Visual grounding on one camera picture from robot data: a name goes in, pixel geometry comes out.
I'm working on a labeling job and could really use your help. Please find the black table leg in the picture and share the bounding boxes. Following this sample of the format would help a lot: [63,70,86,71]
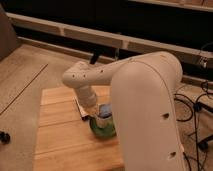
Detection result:
[89,51,100,65]

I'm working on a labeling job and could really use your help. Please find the blue cloth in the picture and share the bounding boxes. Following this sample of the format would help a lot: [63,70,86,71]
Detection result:
[99,104,112,118]

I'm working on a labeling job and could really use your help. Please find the black stand base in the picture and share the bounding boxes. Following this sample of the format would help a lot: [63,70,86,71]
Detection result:
[194,102,213,151]

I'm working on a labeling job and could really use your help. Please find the black cables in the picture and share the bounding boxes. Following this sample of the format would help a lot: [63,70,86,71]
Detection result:
[173,43,213,171]

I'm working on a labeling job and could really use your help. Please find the black caster wheel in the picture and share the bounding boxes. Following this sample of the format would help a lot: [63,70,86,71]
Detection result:
[0,131,10,144]

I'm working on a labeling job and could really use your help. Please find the green ceramic bowl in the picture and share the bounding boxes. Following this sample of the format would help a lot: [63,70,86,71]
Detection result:
[89,118,116,139]

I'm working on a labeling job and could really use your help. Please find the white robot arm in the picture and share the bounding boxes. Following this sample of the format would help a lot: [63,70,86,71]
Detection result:
[62,51,186,171]

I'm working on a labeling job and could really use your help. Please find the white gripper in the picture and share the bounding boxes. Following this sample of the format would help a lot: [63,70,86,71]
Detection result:
[75,86,98,117]

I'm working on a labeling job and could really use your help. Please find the wooden board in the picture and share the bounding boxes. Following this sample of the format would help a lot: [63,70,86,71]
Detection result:
[33,87,123,171]

